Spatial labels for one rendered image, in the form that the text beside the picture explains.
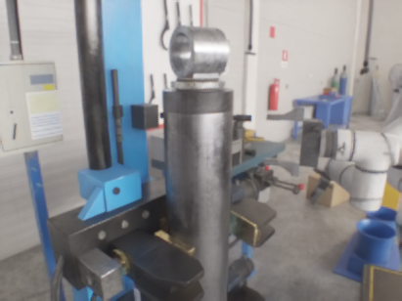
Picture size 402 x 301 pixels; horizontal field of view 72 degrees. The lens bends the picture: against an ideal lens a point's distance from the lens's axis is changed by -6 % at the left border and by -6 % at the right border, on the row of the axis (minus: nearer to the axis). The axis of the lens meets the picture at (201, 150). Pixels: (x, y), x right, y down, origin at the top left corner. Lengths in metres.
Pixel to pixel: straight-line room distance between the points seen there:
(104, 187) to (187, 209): 0.28
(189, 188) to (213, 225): 0.15
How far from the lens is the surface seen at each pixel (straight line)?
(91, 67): 1.04
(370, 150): 0.86
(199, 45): 0.82
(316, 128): 0.82
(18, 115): 1.46
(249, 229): 1.10
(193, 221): 0.91
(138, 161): 1.28
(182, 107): 0.81
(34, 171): 1.61
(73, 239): 0.94
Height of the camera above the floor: 1.54
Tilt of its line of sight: 16 degrees down
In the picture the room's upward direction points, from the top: straight up
